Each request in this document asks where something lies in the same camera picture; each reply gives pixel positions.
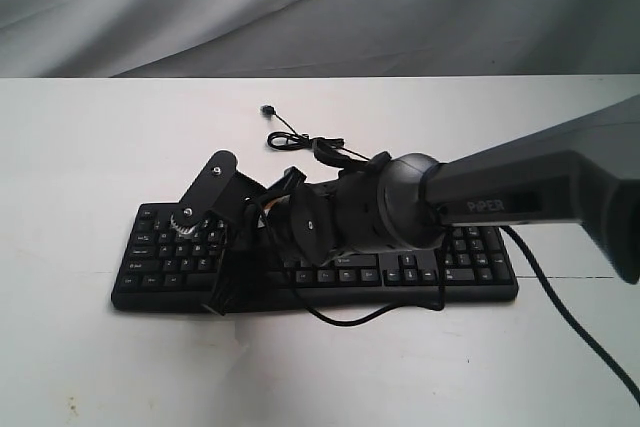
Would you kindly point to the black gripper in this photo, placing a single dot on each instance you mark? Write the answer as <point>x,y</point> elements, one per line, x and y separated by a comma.
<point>241,282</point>

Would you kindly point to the black Acer keyboard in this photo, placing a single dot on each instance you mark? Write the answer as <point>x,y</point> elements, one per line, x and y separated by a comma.
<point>163,272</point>

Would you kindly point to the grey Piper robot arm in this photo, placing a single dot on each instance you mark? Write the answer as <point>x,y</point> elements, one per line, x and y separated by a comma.
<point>584,171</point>

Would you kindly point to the grey backdrop cloth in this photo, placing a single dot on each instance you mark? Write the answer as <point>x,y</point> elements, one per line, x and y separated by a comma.
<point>317,38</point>

